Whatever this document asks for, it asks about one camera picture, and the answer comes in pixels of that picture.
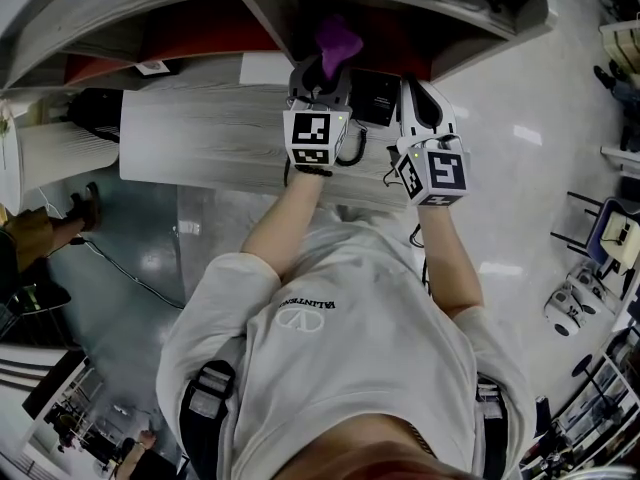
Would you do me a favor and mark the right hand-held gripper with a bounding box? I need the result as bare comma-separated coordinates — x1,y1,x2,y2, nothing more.
387,71,472,208

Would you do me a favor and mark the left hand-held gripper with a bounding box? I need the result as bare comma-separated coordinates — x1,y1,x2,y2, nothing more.
282,54,355,169

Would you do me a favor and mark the purple wiping cloth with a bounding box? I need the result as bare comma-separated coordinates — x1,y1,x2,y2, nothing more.
314,14,365,82

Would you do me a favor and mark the grey wooden shelf unit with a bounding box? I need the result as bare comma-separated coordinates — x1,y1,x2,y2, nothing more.
0,0,559,92

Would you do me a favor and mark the person's left forearm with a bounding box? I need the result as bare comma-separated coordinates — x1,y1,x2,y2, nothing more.
241,170,334,282

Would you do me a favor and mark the person's right forearm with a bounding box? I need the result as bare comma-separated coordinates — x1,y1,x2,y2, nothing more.
417,202,486,319

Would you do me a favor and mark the black desk telephone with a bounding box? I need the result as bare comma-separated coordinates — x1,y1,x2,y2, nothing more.
348,67,403,128

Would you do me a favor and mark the grey wooden desk with shelves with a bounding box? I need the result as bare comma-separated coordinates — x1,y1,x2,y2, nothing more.
118,55,426,213

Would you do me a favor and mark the white paper sheet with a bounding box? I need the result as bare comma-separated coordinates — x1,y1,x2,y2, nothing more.
238,51,296,87

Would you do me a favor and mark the black framed picture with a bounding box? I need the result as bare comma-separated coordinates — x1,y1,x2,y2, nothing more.
133,59,181,78

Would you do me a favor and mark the blue chair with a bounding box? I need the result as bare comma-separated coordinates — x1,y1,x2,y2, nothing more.
549,190,640,279

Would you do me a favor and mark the black backpack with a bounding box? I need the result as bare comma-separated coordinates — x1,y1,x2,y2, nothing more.
67,87,125,144

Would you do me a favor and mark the beige box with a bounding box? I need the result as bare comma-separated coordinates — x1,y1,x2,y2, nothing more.
599,212,640,264

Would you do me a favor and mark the white dome device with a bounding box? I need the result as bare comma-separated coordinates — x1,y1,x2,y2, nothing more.
564,262,609,314
544,287,586,338

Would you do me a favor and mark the person's white shirt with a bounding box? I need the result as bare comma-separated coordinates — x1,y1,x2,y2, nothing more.
155,217,537,480

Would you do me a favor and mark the person's face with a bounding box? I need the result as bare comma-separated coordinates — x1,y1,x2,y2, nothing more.
314,415,481,480

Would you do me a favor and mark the black round stool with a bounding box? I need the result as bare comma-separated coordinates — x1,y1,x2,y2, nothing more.
0,282,72,342

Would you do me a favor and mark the black coiled telephone cord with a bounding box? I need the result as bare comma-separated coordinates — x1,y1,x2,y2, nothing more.
335,120,370,168

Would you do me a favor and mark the black bead bracelet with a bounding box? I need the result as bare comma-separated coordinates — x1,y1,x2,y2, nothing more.
293,164,335,179

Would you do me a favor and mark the right hand-held gripper cable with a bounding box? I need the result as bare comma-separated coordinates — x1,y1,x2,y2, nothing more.
382,150,434,297

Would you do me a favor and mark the white ribbed pedestal table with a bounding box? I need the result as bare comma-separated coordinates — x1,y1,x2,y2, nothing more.
0,97,121,217

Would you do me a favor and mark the black floor cable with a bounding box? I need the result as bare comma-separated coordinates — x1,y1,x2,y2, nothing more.
69,235,186,311

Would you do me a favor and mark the black harness strap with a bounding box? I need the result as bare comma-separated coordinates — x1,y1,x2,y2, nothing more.
177,359,237,480
474,375,511,480

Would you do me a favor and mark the thin striped neck cord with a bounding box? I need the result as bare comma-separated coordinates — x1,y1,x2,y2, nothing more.
407,421,441,462

